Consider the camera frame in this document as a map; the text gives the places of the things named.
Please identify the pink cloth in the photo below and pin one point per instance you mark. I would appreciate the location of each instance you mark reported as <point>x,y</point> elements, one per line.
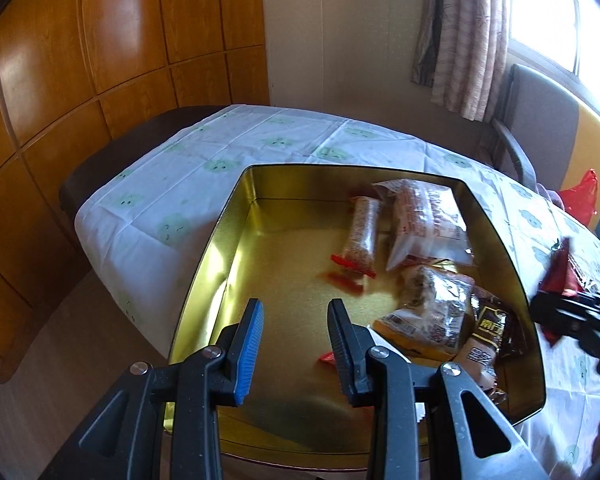
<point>550,195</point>

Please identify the large clear red-print packet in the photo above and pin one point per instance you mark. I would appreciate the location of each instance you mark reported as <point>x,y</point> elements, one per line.
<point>425,220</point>

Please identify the black gold snack packet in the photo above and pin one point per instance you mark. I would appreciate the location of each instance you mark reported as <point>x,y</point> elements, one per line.
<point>490,330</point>

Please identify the red plastic bag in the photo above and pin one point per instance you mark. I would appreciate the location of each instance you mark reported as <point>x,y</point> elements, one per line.
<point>582,197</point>

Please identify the grey yellow blue sofa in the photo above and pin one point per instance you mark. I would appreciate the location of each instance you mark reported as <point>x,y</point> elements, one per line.
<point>540,110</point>

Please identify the gold tin box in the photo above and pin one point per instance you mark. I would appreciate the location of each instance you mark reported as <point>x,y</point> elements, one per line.
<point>280,270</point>

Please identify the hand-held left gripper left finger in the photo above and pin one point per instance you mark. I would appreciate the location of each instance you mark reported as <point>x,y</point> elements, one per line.
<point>247,360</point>

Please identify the white green-print tablecloth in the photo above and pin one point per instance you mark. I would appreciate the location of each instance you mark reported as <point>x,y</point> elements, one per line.
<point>205,135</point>

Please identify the window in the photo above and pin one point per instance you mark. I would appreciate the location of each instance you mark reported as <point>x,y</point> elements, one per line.
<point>545,5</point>

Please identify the orange nut snack packet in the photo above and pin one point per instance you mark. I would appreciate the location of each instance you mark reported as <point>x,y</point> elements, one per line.
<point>430,305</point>

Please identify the pink patterned curtain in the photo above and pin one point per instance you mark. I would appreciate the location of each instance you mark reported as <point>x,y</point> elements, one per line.
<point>465,35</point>

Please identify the red orange snack packet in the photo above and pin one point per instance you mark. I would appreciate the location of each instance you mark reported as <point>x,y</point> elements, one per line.
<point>327,358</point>

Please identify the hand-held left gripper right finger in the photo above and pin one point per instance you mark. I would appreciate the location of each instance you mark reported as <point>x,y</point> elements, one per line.
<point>347,360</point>

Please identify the rice bar with red ends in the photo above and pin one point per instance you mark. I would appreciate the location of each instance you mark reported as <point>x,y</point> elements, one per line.
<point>362,230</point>

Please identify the wooden wardrobe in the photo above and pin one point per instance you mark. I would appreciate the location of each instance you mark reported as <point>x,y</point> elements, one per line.
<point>105,35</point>

